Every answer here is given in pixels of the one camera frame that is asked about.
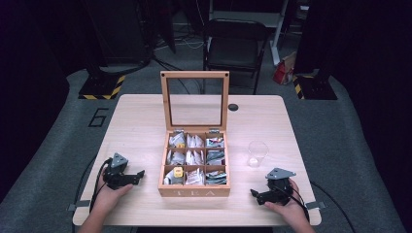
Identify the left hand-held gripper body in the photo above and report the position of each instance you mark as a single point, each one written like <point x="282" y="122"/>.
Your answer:
<point x="118" y="176"/>

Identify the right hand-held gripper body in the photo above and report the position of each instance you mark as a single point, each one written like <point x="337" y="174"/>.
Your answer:
<point x="278" y="189"/>

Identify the person's right hand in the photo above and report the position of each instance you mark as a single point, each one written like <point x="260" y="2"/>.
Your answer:
<point x="293" y="208"/>

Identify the person's left hand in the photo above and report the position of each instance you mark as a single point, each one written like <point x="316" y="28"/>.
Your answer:
<point x="105" y="197"/>

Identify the yellow tea bag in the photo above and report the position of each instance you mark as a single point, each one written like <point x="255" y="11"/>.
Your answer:
<point x="178" y="172"/>

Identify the clear plastic cup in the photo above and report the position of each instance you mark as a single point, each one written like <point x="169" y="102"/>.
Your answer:
<point x="257" y="154"/>

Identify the wooden tea box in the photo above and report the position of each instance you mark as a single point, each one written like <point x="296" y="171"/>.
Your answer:
<point x="194" y="191"/>

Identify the assorted tea bags in compartments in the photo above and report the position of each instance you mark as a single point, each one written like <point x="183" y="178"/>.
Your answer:
<point x="194" y="158"/>

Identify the black round table grommet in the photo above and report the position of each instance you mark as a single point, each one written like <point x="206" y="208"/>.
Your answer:
<point x="233" y="107"/>

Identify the black stand base striped edge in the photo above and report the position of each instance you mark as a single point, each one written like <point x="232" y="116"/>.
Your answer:
<point x="102" y="87"/>
<point x="315" y="87"/>

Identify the red paper bag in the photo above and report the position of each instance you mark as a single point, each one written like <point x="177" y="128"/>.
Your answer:
<point x="284" y="71"/>

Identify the black folding chair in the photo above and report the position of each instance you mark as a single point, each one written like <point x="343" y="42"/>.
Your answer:
<point x="234" y="48"/>

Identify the grey table edge bracket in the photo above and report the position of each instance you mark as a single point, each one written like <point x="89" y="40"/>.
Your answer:
<point x="78" y="205"/>
<point x="315" y="205"/>

